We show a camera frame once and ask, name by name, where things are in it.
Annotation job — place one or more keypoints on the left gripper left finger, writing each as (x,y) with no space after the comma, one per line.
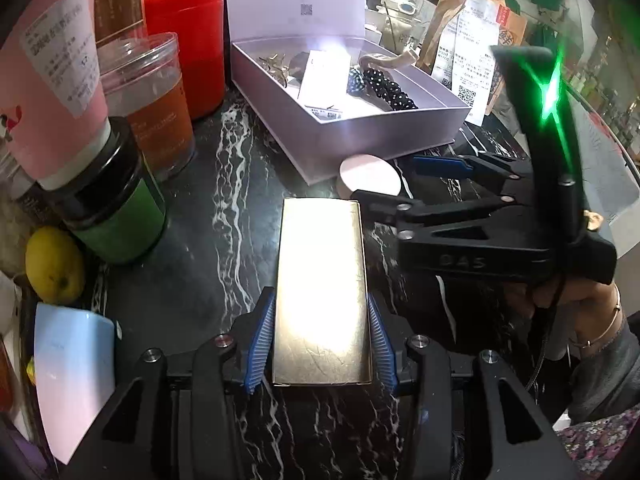
(228,364)

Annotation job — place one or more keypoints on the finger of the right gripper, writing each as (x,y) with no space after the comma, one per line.
(378,206)
(442,167)

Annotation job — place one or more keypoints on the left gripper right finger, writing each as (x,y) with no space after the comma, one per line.
(418,368)

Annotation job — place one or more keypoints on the pink round compact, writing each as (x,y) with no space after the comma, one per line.
(366,172)

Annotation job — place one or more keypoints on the gold rectangular box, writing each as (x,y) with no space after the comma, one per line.
(321,336)

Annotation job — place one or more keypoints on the black polka dot scrunchie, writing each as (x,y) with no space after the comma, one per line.
(388,90)

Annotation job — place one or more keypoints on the cream hair claw clip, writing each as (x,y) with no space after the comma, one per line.
(377,61)

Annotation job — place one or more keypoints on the purple signed box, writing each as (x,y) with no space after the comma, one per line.
(323,89)

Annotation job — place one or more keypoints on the small smoky clear box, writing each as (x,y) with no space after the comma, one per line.
(297,66)

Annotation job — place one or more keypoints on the gold star hair clip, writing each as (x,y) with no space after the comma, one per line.
(275,66)

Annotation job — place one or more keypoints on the gingham checkered scrunchie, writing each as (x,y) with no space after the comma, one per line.
(355,84)

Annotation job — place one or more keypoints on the person right hand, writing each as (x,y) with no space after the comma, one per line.
(596,316)

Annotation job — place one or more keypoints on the long white receipt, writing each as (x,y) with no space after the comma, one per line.
(464,62)

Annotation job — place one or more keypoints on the lavender gift box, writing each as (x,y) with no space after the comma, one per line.
(367,125)

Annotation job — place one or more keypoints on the light blue box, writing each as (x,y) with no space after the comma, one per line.
(74,371)

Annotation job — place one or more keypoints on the yellow lemon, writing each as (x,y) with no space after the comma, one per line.
(54,266)

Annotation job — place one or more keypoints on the red cylindrical canister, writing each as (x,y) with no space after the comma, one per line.
(199,26)

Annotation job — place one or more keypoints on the clear jar orange label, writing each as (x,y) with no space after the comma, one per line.
(142,82)

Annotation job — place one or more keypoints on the pink paper cup stack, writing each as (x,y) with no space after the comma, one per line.
(53,108)

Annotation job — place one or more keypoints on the brown label clear jar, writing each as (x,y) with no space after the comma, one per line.
(118,19)

